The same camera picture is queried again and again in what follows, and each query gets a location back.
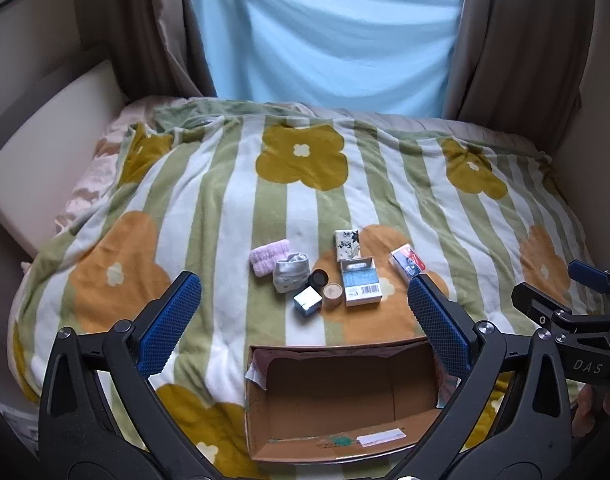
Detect striped flower print blanket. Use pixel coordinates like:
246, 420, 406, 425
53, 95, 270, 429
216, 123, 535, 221
8, 97, 603, 480

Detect pink cloth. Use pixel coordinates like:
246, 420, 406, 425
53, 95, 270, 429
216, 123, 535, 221
249, 241, 293, 277

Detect person's right hand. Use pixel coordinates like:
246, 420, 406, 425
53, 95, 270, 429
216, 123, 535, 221
572, 385, 610, 438

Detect red blue clear case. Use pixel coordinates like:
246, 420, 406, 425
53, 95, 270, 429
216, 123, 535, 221
389, 245, 428, 281

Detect blue white carton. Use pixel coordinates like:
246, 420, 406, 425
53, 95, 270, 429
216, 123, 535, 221
338, 256, 383, 308

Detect floral print box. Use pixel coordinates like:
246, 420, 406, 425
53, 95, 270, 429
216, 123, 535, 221
333, 229, 362, 262

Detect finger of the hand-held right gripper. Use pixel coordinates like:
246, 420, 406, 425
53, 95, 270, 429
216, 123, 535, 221
512, 282, 583, 332
567, 260, 610, 306

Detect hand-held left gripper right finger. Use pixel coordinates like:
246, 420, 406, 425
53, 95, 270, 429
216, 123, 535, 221
407, 275, 573, 480

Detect brown curtain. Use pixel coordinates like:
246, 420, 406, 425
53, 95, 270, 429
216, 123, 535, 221
445, 0, 600, 123
75, 0, 218, 106

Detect pink bedsheet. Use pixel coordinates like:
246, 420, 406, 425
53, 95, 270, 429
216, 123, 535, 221
55, 95, 186, 233

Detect light blue cloth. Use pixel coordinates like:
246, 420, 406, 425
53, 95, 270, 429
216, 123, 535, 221
190, 0, 463, 118

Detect cardboard box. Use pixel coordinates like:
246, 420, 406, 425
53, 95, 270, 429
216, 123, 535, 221
244, 337, 460, 463

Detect small white teal box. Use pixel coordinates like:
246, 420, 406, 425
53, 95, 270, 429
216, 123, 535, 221
292, 287, 323, 317

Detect grey white patterned pouch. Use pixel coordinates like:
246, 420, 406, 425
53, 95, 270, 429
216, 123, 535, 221
272, 252, 310, 293

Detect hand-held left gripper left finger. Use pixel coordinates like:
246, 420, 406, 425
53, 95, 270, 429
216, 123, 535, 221
38, 270, 221, 480

